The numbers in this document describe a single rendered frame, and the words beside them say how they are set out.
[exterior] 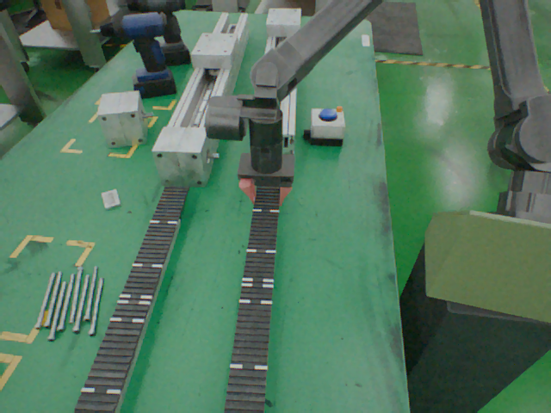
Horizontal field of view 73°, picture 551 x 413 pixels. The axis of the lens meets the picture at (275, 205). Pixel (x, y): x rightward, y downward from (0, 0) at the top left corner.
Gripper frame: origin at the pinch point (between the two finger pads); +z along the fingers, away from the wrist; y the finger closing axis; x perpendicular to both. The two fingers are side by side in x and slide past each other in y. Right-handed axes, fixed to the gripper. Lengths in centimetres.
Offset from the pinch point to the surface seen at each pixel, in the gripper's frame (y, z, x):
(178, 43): 35, -4, -69
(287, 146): -3.5, -2.1, -15.6
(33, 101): 147, 56, -133
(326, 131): -12.6, -1.4, -23.5
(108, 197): 33.6, 2.3, -1.0
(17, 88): 153, 48, -133
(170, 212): 18.4, -0.4, 4.9
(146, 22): 35, -17, -47
